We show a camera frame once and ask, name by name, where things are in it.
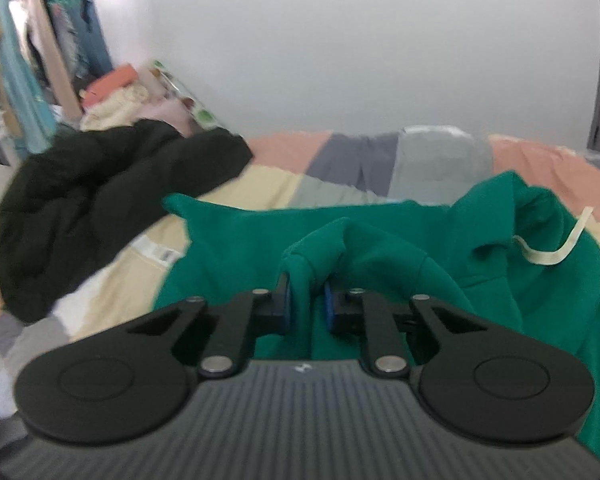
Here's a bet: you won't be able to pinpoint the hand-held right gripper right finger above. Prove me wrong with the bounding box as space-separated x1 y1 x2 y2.
323 282 477 379

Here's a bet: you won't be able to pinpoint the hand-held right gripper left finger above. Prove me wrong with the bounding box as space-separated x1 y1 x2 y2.
126 272 294 379

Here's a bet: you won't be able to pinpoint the green hoodie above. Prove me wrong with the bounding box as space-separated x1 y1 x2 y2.
152 170 600 467

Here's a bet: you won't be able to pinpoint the patchwork bed blanket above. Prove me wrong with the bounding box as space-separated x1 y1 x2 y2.
0 127 600 418

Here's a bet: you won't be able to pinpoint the black jacket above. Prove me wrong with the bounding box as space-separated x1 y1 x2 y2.
0 119 254 324

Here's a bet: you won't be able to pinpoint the printed white pillow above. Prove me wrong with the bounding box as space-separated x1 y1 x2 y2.
147 59 222 137

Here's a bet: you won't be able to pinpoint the cream cloth pile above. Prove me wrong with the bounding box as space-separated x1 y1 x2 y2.
79 84 152 132

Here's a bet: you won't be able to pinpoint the pink folded cloth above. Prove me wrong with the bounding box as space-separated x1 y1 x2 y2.
85 64 140 105

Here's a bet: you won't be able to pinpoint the pale pink hanging pants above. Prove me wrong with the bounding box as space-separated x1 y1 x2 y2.
17 0 83 128

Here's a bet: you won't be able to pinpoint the light blue hanging garment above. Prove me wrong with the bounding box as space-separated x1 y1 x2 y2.
0 0 58 156

